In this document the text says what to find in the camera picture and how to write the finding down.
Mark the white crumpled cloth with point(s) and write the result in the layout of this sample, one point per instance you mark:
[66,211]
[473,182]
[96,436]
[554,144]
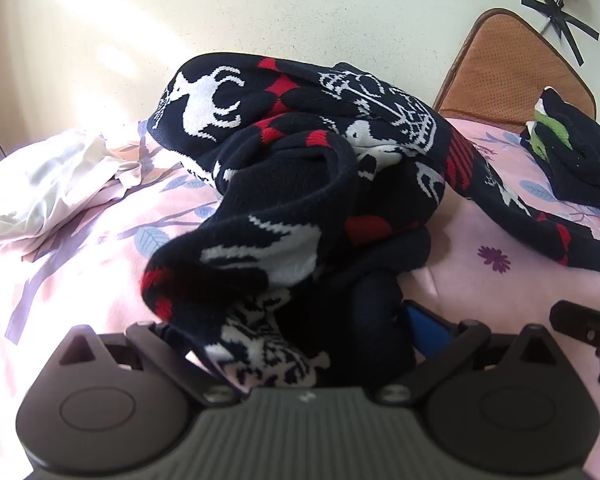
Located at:
[50,185]

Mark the folded black knit garment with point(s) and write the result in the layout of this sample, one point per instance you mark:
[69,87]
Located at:
[575,155]

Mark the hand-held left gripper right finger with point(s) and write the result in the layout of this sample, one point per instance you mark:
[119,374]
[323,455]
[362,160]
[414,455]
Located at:
[425,325]

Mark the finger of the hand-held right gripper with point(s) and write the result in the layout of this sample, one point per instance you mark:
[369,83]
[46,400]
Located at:
[580,327]

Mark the black tape cross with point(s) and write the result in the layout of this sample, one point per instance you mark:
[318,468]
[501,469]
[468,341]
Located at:
[562,17]

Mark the brown perforated cushion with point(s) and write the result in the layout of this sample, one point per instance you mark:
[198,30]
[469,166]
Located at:
[500,60]

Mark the navy patterned knit sweater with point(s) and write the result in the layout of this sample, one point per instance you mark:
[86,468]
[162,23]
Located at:
[290,175]

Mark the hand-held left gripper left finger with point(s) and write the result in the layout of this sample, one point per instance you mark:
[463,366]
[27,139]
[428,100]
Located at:
[180,360]

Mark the pink floral bed sheet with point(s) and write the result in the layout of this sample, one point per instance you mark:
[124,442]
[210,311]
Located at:
[480,285]

